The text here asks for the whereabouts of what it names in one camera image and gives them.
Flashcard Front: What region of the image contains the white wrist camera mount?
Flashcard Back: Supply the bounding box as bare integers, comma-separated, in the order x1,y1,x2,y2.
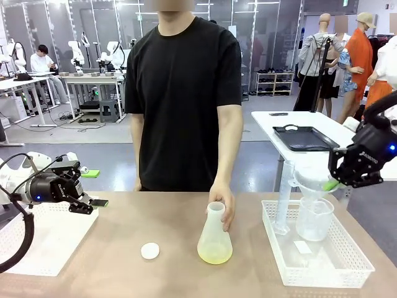
65,151,90,174
342,116,363,134

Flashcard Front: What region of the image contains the clear plastic graduated cylinder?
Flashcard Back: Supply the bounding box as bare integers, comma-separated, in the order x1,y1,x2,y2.
274,160,296,236

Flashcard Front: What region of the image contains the clear plastic measuring beaker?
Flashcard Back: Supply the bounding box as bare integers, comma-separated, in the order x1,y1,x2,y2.
295,197,336,243

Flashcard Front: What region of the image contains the black plastic tray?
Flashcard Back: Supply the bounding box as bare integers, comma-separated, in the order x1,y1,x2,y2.
272,124,341,153

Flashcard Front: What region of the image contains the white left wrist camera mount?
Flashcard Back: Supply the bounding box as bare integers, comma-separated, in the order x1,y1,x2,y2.
65,151,90,174

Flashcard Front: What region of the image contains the white background work table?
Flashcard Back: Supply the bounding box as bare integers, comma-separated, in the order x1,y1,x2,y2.
56,71,128,122

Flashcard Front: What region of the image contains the white perforated flat mat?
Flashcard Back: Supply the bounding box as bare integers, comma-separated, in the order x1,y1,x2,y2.
0,201,100,278

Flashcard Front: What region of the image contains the mannequin in white shirt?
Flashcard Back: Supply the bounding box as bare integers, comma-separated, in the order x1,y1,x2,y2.
365,35,397,108

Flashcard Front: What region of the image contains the grey plastic stool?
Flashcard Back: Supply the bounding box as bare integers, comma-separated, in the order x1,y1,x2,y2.
99,99,121,124

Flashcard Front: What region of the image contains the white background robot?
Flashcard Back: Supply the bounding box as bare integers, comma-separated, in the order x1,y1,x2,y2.
96,40,131,74
0,38,28,77
67,30,91,75

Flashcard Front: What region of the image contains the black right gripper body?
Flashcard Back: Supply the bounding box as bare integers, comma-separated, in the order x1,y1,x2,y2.
344,120,397,175

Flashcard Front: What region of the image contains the shoe rack with shoes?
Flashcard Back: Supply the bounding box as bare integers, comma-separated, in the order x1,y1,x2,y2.
255,70,295,97

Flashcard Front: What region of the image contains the white round flask cap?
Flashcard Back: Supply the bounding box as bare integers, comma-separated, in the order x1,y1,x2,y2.
140,242,161,260

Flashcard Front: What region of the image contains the white background desk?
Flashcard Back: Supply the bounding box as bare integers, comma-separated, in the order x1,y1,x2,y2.
0,76,52,147

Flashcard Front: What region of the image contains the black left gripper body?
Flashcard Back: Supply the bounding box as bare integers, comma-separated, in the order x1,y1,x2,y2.
25,173,85,206

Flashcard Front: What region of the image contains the person's left hand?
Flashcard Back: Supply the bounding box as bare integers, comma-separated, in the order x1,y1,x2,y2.
207,182,237,233

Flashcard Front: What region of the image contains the small white paper slip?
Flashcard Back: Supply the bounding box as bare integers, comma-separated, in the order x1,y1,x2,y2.
292,240,313,255

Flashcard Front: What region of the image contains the mannequin in grey shirt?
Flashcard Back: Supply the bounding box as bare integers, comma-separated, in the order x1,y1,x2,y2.
293,12,346,112

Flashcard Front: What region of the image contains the figure in blue floral dress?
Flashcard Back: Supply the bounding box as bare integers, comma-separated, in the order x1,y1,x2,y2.
333,14,360,119

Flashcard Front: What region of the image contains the person in black t-shirt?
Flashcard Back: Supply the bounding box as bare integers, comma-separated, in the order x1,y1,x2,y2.
123,9,244,192

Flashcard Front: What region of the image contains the mannequin in orange coat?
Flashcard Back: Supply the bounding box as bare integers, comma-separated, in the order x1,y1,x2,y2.
337,12,378,125

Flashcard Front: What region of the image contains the clear plastic funnel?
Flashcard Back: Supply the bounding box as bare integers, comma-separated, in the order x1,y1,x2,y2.
292,168,342,218

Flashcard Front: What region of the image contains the person's left forearm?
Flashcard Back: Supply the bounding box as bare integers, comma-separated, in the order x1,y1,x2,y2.
214,104,244,191

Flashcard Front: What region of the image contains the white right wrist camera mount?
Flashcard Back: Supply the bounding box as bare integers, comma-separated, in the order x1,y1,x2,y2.
342,116,363,134

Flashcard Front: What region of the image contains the white perforated plastic basket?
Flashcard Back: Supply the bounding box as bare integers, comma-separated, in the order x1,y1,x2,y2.
261,199,376,287

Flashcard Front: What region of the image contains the translucent plastic erlenmeyer flask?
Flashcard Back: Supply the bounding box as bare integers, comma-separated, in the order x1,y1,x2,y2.
197,201,234,266

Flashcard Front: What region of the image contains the person's right forearm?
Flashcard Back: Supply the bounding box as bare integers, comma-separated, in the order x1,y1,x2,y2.
130,111,147,187

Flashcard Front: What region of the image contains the seated person in white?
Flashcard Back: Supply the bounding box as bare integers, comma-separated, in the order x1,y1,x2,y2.
29,43,71,106

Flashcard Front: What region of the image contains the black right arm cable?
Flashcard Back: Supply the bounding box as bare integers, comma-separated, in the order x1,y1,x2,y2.
362,91,397,125

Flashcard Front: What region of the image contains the black camera tripod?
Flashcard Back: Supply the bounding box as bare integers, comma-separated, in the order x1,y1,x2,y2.
309,33,333,113

